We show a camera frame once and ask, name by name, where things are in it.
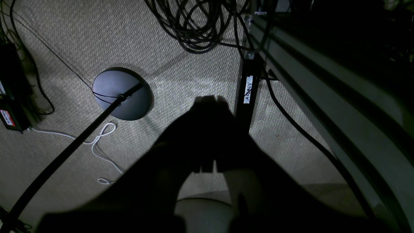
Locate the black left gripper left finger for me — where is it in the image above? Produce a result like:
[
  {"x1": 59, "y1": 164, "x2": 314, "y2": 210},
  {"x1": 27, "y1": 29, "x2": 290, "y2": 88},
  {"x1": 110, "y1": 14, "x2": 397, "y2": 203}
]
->
[{"x1": 36, "y1": 97, "x2": 216, "y2": 233}]

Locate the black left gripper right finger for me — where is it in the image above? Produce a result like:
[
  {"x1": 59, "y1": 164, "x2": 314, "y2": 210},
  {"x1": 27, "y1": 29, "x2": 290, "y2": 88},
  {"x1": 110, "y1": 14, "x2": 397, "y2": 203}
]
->
[{"x1": 216, "y1": 96, "x2": 388, "y2": 233}]

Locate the black stand pole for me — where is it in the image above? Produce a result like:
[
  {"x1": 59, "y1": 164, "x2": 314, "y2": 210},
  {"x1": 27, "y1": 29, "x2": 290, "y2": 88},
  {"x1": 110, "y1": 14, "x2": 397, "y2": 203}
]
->
[{"x1": 1, "y1": 83, "x2": 143, "y2": 233}]

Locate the round black stand base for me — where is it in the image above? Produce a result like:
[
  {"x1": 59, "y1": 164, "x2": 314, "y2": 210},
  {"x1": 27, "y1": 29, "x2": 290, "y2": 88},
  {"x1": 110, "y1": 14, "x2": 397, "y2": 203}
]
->
[{"x1": 92, "y1": 67, "x2": 154, "y2": 121}]

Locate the black labelled table leg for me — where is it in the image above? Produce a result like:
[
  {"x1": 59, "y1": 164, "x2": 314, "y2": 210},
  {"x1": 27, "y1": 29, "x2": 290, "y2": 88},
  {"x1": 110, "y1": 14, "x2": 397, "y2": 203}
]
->
[{"x1": 234, "y1": 54, "x2": 263, "y2": 134}]

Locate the black power supply box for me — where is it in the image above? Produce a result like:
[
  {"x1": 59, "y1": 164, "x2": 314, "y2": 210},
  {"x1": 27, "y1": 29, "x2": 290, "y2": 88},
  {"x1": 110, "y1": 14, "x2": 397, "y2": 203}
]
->
[{"x1": 0, "y1": 43, "x2": 33, "y2": 134}]

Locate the white cable on floor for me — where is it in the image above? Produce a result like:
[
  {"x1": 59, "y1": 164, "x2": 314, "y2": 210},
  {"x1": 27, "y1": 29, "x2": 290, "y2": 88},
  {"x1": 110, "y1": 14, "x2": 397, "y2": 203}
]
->
[{"x1": 30, "y1": 122, "x2": 125, "y2": 185}]

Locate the black cable along floor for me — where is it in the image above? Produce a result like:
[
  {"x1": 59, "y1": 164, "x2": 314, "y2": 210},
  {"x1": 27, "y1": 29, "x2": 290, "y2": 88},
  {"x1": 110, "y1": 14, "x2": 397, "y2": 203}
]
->
[{"x1": 263, "y1": 70, "x2": 377, "y2": 219}]

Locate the grey aluminium frame rail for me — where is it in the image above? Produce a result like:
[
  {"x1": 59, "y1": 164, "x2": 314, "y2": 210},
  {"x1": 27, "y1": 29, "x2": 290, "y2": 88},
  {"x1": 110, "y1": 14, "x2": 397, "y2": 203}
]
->
[{"x1": 250, "y1": 15, "x2": 413, "y2": 233}]

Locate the black coiled cable bundle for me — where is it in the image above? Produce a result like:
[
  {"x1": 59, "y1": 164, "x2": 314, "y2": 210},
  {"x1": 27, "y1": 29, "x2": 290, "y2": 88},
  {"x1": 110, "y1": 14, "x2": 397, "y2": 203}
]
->
[{"x1": 144, "y1": 0, "x2": 256, "y2": 54}]

